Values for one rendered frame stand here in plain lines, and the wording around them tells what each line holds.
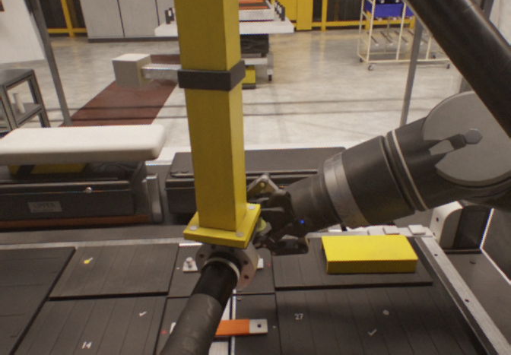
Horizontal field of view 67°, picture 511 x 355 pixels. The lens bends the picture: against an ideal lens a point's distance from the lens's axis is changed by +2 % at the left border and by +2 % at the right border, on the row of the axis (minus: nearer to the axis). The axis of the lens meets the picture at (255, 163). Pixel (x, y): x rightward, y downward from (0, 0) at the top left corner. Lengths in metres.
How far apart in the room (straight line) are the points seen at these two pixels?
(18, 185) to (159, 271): 0.38
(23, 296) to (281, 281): 0.44
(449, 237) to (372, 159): 0.59
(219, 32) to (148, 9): 9.09
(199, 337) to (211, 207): 0.14
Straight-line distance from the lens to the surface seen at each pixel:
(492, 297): 0.99
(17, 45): 3.21
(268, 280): 0.74
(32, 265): 0.87
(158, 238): 0.88
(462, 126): 0.47
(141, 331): 0.68
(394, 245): 0.78
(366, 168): 0.48
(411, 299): 0.73
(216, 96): 0.41
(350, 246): 0.76
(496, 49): 0.28
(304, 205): 0.52
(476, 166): 0.46
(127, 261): 0.81
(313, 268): 0.75
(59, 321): 0.74
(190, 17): 0.40
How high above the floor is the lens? 1.51
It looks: 27 degrees down
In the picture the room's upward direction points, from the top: 2 degrees counter-clockwise
